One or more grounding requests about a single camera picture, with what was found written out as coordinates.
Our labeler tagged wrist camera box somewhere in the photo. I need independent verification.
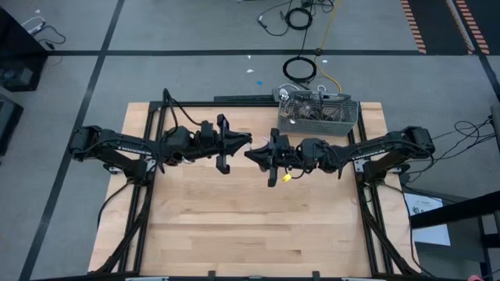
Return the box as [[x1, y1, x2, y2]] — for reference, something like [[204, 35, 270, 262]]
[[199, 119, 216, 137], [278, 135, 293, 156]]

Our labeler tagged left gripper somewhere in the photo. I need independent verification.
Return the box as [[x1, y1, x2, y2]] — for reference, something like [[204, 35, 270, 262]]
[[195, 114, 254, 176]]

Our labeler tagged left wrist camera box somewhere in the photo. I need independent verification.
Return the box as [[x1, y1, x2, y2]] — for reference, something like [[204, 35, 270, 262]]
[[199, 119, 216, 137]]

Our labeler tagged white printed paper sheet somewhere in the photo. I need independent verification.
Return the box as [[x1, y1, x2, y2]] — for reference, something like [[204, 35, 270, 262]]
[[403, 192, 452, 247]]

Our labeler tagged black floor cable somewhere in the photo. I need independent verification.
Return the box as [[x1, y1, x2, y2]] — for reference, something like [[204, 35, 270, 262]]
[[402, 116, 498, 184], [30, 23, 67, 50]]

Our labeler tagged grey mesh cutlery basket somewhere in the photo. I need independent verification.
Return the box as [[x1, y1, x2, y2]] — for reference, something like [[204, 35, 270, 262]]
[[276, 91, 359, 137]]

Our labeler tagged black flat bar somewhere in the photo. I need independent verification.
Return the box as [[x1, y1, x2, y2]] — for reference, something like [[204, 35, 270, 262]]
[[213, 94, 279, 104]]

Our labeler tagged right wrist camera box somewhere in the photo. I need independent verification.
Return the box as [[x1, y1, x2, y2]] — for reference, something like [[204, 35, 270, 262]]
[[278, 135, 293, 156]]

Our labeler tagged coiled black cable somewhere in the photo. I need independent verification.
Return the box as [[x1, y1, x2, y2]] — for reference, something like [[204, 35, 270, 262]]
[[282, 56, 318, 84]]

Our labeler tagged yellow floor cable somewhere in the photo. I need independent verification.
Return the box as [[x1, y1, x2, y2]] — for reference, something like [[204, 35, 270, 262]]
[[313, 0, 344, 94]]

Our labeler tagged black cabinet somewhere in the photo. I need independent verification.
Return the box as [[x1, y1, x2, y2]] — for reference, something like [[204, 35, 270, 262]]
[[0, 93, 24, 157], [0, 7, 50, 93]]

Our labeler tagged grey power strip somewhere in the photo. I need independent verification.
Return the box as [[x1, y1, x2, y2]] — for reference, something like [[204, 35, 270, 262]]
[[271, 87, 341, 103]]

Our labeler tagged black metal stand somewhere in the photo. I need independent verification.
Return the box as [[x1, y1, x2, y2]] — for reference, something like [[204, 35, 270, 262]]
[[409, 190, 500, 281]]

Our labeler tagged black cable bundle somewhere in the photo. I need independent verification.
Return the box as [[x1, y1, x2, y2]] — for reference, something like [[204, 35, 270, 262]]
[[256, 0, 337, 38]]

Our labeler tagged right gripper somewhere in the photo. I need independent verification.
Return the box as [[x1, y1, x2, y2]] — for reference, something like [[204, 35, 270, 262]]
[[244, 128, 302, 188]]

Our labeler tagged white floor cable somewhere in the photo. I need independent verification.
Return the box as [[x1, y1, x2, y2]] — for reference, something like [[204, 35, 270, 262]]
[[21, 15, 47, 37]]

